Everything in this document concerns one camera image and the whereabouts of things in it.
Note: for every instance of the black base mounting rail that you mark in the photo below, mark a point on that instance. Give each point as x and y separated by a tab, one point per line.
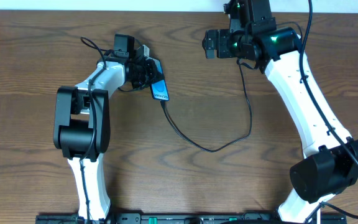
136	218

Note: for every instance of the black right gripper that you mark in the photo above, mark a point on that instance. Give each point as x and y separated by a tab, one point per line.
223	37

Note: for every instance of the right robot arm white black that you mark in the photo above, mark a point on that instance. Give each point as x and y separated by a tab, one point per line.
330	154

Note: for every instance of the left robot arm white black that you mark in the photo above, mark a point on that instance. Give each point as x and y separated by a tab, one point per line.
82	127

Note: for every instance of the blue Galaxy smartphone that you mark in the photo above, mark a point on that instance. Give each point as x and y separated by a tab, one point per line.
159	88

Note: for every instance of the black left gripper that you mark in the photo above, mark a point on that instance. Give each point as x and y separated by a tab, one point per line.
150	70

